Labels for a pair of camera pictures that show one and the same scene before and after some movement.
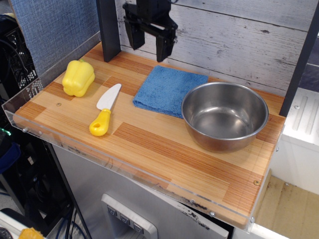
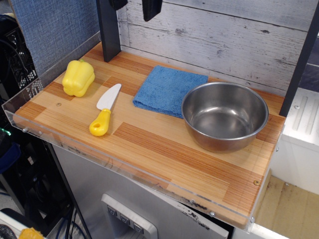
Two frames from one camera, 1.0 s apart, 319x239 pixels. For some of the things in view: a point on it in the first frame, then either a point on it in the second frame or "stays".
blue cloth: (164, 88) stays
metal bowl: (224, 116) stays
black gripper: (154, 15) to (151, 8)
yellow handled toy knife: (99, 126) stays
